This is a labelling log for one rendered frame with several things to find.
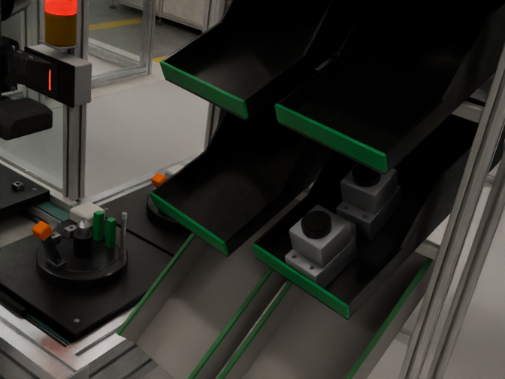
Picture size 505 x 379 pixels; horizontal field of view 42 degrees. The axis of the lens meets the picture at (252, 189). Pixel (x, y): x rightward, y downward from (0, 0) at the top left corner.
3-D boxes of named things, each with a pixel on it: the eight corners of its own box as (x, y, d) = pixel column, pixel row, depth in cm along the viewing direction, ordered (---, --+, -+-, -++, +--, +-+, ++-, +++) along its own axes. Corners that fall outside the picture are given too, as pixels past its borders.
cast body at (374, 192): (371, 242, 70) (367, 197, 66) (337, 226, 73) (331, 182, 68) (411, 192, 74) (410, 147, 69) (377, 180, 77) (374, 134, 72)
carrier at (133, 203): (190, 274, 109) (198, 208, 103) (90, 218, 120) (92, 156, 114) (270, 224, 127) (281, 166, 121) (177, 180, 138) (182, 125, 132)
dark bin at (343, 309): (347, 321, 64) (341, 275, 59) (255, 258, 72) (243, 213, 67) (502, 159, 76) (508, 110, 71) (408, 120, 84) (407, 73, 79)
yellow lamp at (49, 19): (58, 48, 105) (58, 17, 103) (37, 40, 107) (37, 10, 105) (83, 43, 109) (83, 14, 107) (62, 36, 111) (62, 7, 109)
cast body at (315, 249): (319, 295, 67) (310, 251, 62) (287, 274, 69) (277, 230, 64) (370, 244, 70) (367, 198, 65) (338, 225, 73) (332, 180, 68)
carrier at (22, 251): (74, 346, 90) (76, 271, 84) (-32, 271, 101) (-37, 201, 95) (188, 275, 108) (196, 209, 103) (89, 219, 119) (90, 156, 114)
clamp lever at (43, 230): (55, 267, 97) (39, 234, 92) (46, 262, 98) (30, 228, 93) (73, 251, 99) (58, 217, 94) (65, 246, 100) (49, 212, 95)
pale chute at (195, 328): (198, 402, 79) (180, 394, 75) (134, 342, 87) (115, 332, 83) (333, 216, 83) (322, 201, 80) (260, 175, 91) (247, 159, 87)
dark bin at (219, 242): (227, 258, 71) (213, 212, 66) (154, 207, 79) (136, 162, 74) (385, 119, 83) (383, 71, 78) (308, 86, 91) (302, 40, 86)
